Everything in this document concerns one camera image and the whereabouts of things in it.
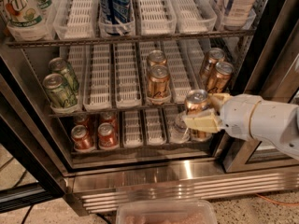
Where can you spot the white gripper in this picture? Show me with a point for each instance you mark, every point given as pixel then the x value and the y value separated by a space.
pixel 239 115

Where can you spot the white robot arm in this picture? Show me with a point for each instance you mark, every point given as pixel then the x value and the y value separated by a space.
pixel 250 117

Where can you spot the orange can front right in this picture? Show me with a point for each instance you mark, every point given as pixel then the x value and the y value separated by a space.
pixel 219 77

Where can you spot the orange can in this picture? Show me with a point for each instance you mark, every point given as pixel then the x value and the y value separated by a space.
pixel 219 77
pixel 156 57
pixel 158 81
pixel 213 56

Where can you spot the orange can rear right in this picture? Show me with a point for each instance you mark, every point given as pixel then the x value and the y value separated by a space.
pixel 213 56

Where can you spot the orange can front left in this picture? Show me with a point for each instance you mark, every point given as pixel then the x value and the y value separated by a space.
pixel 158 81

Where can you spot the orange can rear left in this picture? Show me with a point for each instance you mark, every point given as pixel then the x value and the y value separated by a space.
pixel 156 57

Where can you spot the red can rear right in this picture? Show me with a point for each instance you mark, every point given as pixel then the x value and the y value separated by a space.
pixel 109 117

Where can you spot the red can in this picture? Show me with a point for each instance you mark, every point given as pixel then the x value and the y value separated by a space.
pixel 107 136
pixel 82 139
pixel 84 120
pixel 109 117

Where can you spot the red can front right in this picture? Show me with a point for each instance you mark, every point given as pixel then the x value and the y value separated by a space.
pixel 107 136

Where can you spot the red can rear left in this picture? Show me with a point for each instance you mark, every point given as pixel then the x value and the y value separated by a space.
pixel 84 120

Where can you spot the red can front left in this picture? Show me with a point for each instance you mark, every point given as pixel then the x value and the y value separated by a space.
pixel 82 139

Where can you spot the stainless fridge base grille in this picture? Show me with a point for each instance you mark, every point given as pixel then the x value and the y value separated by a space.
pixel 103 191

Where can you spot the green can front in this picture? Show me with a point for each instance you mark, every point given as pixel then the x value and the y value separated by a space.
pixel 59 91

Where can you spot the green can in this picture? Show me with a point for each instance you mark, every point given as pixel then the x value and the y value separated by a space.
pixel 59 91
pixel 63 67

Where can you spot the green can rear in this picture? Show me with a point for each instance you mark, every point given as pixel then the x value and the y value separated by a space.
pixel 63 67

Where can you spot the clear water bottle left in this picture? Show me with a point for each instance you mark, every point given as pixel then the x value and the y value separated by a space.
pixel 179 133

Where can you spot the clear plastic container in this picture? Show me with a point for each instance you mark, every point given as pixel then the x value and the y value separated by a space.
pixel 166 212

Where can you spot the white label bottle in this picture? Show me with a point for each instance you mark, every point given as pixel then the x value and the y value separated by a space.
pixel 232 14

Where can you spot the blue pepsi bottle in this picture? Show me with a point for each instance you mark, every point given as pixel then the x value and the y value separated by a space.
pixel 116 16

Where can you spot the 7up bottle front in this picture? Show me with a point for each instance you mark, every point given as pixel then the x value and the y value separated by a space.
pixel 25 20

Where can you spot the middle wire shelf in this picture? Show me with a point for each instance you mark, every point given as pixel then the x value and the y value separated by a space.
pixel 141 107

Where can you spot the wire shelf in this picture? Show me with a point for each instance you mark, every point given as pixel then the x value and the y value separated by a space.
pixel 121 39
pixel 141 107

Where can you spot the top wire shelf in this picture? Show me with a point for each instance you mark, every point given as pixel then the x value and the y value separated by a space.
pixel 121 39

